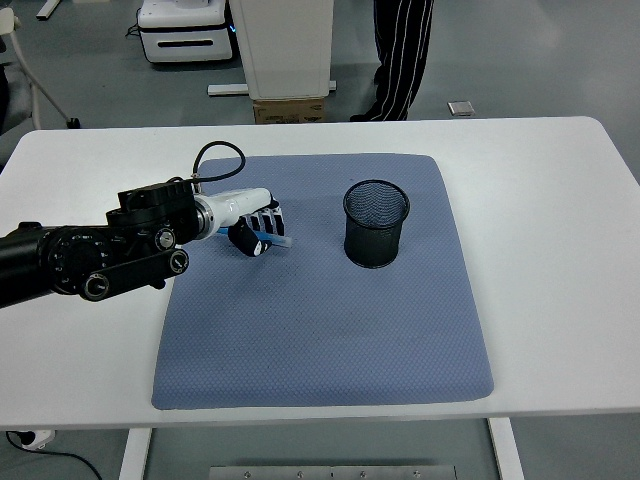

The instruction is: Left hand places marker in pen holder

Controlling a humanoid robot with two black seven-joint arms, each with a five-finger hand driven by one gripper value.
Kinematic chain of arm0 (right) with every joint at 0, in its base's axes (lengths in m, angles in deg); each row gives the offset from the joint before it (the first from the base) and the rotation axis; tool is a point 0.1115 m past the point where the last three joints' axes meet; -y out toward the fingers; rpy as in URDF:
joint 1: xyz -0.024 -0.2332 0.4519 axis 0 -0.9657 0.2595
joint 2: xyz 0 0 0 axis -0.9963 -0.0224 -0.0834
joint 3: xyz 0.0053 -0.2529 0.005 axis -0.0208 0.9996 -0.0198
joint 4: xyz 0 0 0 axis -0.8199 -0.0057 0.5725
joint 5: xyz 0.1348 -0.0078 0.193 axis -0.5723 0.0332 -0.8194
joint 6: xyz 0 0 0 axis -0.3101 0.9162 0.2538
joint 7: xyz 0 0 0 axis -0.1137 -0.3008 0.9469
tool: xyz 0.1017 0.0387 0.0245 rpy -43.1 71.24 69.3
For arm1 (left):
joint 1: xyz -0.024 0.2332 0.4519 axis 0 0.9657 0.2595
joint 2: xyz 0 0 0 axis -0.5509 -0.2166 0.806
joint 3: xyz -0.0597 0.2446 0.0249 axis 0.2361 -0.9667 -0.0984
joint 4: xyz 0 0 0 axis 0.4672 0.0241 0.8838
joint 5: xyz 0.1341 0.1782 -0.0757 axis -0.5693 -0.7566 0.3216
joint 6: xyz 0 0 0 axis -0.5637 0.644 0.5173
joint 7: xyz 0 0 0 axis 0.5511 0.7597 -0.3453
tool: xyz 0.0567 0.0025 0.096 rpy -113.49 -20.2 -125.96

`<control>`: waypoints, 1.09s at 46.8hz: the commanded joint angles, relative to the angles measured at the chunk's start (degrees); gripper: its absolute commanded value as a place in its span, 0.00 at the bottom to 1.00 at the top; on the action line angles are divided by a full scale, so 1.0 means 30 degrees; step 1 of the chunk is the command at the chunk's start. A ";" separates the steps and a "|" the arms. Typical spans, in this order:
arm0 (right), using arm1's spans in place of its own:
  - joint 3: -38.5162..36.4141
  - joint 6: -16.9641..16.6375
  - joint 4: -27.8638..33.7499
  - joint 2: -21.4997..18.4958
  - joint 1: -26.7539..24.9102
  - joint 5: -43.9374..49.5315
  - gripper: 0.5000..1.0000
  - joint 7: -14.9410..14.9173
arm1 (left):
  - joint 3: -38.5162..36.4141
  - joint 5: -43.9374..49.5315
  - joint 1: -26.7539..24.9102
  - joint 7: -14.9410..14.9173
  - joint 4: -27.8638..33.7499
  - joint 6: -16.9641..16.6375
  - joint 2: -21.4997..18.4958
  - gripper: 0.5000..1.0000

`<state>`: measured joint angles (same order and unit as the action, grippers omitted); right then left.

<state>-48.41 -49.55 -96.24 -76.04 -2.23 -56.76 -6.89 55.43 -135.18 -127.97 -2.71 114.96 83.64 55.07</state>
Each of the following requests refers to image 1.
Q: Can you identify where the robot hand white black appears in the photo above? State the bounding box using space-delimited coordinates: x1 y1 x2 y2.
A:
199 187 287 260

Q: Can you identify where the blue marker with clear cap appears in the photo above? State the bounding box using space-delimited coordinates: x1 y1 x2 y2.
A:
215 225 294 248

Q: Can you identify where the black mesh pen holder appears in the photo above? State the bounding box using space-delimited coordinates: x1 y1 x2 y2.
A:
342 179 412 270

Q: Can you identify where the brown cardboard box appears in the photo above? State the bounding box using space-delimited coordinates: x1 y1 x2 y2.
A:
253 97 326 125

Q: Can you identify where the blue textured mat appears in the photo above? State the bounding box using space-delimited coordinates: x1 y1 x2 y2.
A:
151 153 496 411

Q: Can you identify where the person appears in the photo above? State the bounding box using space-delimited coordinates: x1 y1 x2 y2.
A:
349 0 435 123

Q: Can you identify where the white table leg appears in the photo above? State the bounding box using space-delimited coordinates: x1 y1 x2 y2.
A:
118 428 153 480
487 417 525 480

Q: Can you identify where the white power strip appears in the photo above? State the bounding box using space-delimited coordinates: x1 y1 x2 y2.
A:
17 428 57 450

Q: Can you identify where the grey pedestal foot bar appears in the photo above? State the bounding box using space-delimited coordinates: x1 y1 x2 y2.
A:
207 79 339 97

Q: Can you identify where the white column pedestal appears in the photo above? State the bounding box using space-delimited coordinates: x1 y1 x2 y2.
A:
228 0 335 100

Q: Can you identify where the white tube chair frame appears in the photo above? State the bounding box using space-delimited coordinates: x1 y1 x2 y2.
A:
0 9 82 129

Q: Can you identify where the black floor cable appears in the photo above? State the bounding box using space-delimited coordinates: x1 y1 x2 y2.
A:
4 430 104 480

